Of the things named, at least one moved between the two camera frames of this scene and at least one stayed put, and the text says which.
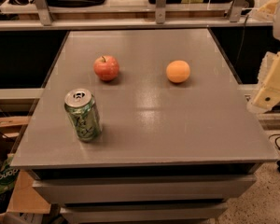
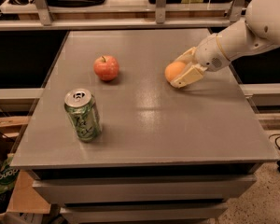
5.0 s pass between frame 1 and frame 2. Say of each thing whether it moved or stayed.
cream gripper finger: moved
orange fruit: stayed
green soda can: stayed
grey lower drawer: stayed
